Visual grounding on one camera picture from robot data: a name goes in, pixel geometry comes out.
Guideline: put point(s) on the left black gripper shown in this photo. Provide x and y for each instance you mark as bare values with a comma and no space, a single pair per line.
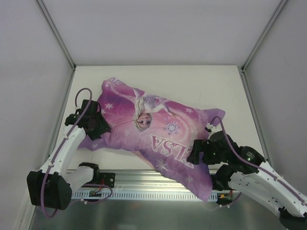
96,131

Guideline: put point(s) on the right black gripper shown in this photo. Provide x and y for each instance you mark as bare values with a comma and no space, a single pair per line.
195,152

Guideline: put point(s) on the purple Elsa pillowcase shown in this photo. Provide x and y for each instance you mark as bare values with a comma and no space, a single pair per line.
161,130

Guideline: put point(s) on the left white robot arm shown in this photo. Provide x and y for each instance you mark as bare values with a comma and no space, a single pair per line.
52,186

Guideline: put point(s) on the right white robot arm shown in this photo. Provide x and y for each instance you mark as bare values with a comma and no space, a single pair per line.
245,170

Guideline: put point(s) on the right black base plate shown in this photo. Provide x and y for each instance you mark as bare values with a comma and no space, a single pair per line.
220,183

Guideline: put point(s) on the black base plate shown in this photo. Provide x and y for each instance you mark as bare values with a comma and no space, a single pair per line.
106,178
220,183

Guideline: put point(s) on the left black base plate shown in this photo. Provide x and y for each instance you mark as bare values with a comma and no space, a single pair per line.
106,178

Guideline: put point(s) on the aluminium mounting rail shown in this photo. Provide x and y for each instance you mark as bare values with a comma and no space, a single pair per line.
144,180

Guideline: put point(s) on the left aluminium frame post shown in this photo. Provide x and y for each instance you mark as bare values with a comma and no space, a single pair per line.
51,24

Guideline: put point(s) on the aluminium frame post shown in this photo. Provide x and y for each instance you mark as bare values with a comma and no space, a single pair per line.
51,24
269,25

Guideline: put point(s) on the white slotted cable duct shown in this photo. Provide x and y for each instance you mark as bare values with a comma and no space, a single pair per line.
135,195

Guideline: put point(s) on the right aluminium frame post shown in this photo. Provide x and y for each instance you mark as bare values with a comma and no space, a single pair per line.
269,25

